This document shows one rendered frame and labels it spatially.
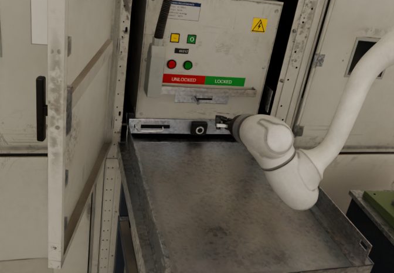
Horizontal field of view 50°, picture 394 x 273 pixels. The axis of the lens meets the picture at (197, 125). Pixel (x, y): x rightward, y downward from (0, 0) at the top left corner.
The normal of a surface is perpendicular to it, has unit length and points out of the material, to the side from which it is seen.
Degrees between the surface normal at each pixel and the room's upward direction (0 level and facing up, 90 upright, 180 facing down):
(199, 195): 0
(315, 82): 90
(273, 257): 0
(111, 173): 90
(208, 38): 90
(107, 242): 90
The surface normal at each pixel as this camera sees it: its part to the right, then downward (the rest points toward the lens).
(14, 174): 0.26, 0.45
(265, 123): -0.44, -0.80
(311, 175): 0.30, 0.08
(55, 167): -0.01, 0.44
